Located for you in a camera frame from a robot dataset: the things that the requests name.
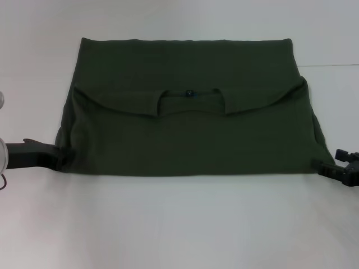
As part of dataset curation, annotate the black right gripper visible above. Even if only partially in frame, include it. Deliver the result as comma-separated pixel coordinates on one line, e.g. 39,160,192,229
314,149,359,187

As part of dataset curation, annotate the dark green FREE! t-shirt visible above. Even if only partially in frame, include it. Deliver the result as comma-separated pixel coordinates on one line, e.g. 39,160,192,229
53,37,336,178

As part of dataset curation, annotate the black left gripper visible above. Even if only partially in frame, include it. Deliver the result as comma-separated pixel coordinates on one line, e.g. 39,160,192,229
5,138,76,172

